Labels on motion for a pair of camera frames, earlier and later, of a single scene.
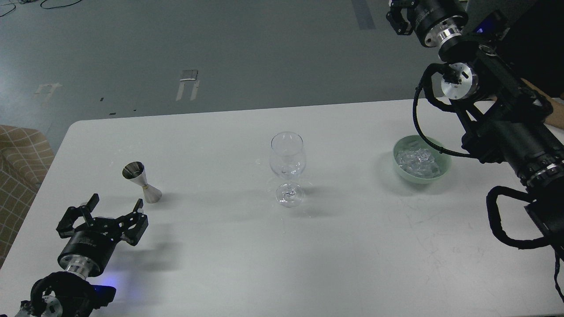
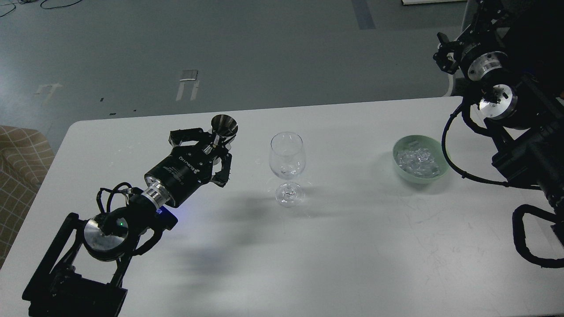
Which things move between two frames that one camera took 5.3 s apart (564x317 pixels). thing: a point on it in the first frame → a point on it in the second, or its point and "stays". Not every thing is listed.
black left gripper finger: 65,227 → 186,137
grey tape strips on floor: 188,75 stays
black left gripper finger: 131,226 → 221,178
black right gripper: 436,21 → 480,50
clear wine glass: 287,158 stays
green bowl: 418,161 stays
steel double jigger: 135,171 → 224,125
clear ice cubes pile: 419,162 stays
